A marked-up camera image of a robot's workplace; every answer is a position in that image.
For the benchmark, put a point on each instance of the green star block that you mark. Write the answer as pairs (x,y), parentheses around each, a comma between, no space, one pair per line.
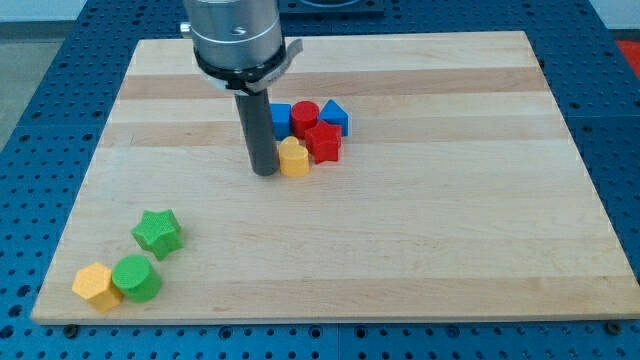
(158,233)

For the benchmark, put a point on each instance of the yellow heart block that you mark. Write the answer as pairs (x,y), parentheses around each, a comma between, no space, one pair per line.
(293,158)

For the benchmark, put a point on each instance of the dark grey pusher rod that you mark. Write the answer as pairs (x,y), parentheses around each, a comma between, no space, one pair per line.
(256,121)

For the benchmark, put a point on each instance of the blue triangle block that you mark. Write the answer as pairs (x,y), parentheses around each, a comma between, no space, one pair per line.
(334,114)

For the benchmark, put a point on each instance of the green cylinder block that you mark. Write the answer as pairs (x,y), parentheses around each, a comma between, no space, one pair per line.
(136,278)

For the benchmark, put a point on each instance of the wooden board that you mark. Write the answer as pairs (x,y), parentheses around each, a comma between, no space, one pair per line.
(459,196)

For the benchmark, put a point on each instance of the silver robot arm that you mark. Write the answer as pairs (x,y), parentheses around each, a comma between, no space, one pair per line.
(239,44)

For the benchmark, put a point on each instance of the red cylinder block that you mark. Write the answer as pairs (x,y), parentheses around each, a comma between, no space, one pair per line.
(303,116)

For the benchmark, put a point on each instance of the yellow hexagon block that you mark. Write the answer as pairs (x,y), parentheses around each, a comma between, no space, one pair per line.
(94,285)

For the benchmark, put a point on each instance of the blue cube block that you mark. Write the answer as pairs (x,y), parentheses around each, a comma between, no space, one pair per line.
(281,120)

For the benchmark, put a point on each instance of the red star block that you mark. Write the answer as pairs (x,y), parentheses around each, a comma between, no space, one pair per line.
(323,141)

